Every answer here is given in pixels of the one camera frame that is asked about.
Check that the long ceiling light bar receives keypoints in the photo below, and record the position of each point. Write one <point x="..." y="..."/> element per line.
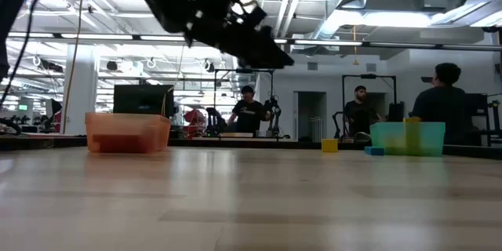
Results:
<point x="333" y="42"/>

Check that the red background object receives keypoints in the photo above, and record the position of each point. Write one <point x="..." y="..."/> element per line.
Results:
<point x="194" y="117"/>

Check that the white column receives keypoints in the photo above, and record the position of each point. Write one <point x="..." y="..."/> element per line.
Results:
<point x="80" y="98"/>

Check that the black shelving rack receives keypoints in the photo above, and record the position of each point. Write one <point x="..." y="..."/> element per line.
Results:
<point x="490" y="125"/>

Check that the teal plastic bin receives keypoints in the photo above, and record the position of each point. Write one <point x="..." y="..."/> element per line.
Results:
<point x="431" y="139"/>

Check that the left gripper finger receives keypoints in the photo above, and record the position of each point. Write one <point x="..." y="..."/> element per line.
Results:
<point x="263" y="53"/>

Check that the black background robot arm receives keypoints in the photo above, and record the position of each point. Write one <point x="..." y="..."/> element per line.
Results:
<point x="9" y="127"/>
<point x="273" y="117"/>
<point x="215" y="121"/>
<point x="338" y="125"/>

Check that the red wooden block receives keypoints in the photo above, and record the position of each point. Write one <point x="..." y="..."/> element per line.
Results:
<point x="117" y="144"/>

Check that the blue wooden block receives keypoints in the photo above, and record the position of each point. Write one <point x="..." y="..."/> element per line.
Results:
<point x="374" y="151"/>

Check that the person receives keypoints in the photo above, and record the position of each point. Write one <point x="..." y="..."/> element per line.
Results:
<point x="359" y="113"/>
<point x="249" y="113"/>
<point x="443" y="106"/>

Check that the black monitor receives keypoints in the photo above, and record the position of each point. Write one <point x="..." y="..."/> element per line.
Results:
<point x="143" y="100"/>

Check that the orange plastic bin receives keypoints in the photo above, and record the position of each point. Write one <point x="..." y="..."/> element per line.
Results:
<point x="129" y="123"/>

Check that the black gantry frame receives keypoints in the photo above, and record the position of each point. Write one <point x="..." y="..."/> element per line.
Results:
<point x="368" y="75"/>
<point x="243" y="71"/>

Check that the yellow wooden block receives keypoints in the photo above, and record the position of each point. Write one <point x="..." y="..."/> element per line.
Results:
<point x="329" y="145"/>
<point x="412" y="135"/>

